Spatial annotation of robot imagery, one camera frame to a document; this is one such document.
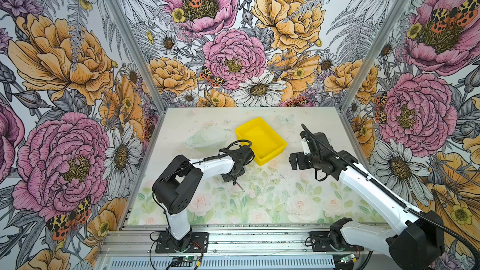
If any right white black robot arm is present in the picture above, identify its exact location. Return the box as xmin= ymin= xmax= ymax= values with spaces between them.
xmin=289 ymin=129 xmax=445 ymax=270

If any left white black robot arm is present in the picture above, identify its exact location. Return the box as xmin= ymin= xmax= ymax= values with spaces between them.
xmin=152 ymin=139 xmax=255 ymax=252

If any yellow plastic bin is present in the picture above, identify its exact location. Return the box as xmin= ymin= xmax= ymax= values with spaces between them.
xmin=234 ymin=117 xmax=287 ymax=166

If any aluminium mounting rail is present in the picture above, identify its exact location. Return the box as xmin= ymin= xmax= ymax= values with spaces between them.
xmin=98 ymin=224 xmax=419 ymax=258

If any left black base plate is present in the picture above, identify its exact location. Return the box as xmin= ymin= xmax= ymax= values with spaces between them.
xmin=154 ymin=231 xmax=210 ymax=254

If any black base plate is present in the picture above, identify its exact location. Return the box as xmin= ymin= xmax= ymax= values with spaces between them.
xmin=305 ymin=231 xmax=365 ymax=253
xmin=154 ymin=231 xmax=210 ymax=254

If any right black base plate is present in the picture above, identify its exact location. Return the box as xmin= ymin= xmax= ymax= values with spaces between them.
xmin=305 ymin=231 xmax=365 ymax=253

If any white vented cable duct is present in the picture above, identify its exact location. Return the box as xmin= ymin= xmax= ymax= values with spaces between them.
xmin=104 ymin=255 xmax=335 ymax=270

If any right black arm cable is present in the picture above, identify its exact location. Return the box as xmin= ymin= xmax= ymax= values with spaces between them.
xmin=300 ymin=123 xmax=480 ymax=270

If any right aluminium corner post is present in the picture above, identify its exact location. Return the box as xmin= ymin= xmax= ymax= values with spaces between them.
xmin=339 ymin=0 xmax=411 ymax=112

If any aluminium corner post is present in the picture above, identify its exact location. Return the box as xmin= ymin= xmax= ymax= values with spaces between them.
xmin=104 ymin=0 xmax=167 ymax=116
xmin=339 ymin=0 xmax=411 ymax=112

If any left aluminium corner post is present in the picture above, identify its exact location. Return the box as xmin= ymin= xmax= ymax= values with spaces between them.
xmin=104 ymin=0 xmax=167 ymax=116

